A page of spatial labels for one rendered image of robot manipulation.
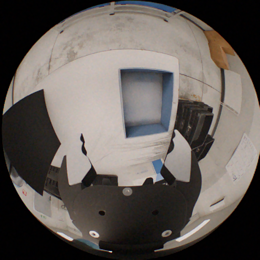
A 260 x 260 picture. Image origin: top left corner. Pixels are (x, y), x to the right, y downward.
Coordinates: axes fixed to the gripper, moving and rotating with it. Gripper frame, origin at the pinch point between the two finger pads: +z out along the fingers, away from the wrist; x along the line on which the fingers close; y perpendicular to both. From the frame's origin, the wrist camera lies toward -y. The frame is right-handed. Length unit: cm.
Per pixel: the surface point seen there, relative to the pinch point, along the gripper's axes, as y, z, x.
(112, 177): 42.9, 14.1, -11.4
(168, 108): 1.5, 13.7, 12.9
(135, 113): 4.8, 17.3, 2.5
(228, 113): 14, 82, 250
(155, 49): -54, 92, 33
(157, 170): 33.9, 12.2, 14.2
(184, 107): 13, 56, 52
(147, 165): 34.5, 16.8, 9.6
